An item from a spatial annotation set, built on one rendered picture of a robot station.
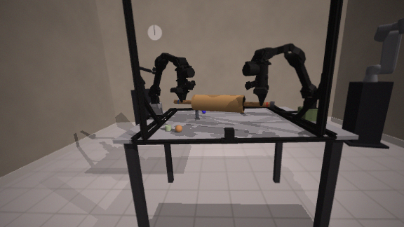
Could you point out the orange ball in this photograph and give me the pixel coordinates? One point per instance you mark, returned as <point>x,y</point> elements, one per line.
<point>178,128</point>

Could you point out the tan cylindrical bar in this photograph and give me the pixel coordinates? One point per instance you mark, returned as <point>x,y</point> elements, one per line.
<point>225,103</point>

